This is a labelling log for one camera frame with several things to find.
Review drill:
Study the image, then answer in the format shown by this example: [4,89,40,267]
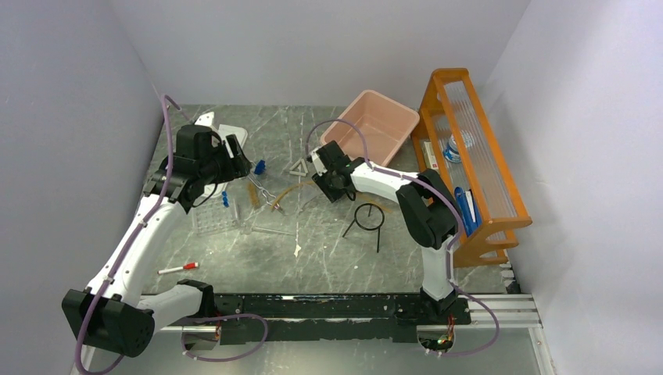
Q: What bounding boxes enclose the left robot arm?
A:
[62,124,251,358]

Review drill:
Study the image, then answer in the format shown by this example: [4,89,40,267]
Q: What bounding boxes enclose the glass stirring rod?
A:
[244,226,295,236]

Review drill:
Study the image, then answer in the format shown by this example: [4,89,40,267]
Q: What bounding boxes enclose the metal crucible tongs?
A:
[246,173,276,205]

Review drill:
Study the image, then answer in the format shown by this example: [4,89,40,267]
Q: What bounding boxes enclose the blue pen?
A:
[453,187,482,238]

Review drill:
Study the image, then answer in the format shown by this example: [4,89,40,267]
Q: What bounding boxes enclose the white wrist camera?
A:
[307,148,326,173]
[194,112,215,128]

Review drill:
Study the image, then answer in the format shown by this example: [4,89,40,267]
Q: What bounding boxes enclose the clear well plate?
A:
[191,197,240,236]

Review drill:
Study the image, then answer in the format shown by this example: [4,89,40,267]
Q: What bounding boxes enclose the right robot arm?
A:
[306,141,459,323]

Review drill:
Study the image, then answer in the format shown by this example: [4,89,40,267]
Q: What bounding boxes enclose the white blue bottle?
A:
[443,131,474,163]

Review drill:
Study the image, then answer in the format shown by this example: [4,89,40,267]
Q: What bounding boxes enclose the red white marker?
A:
[157,262,199,276]

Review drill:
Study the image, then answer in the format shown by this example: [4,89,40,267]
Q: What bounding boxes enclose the blue plastic clip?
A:
[253,159,266,176]

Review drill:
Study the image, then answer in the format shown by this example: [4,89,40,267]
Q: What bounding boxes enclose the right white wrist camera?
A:
[307,148,326,173]

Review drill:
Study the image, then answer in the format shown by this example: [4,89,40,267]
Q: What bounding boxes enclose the orange wooden rack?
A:
[410,68,532,268]

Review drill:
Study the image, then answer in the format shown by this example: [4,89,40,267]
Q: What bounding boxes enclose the black iron ring stand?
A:
[342,202,386,254]

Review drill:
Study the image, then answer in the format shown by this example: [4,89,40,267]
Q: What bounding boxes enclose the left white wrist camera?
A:
[194,112,215,128]

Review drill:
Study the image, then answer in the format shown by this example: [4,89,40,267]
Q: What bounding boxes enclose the pink plastic bin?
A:
[320,90,420,166]

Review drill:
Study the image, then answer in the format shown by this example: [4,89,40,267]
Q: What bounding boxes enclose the tan bottle brush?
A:
[247,183,261,209]

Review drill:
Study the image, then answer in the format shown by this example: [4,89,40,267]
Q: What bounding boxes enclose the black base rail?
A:
[160,292,539,345]

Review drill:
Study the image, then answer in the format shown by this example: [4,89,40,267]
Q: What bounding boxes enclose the yellow rubber tube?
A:
[270,180,393,213]

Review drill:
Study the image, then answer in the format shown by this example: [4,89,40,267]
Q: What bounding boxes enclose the white plastic tray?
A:
[196,124,248,204]

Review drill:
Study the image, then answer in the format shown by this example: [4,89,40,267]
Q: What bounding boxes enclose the small white box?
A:
[421,141,439,172]

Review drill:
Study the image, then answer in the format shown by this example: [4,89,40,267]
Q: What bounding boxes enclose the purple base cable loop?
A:
[180,312,271,363]

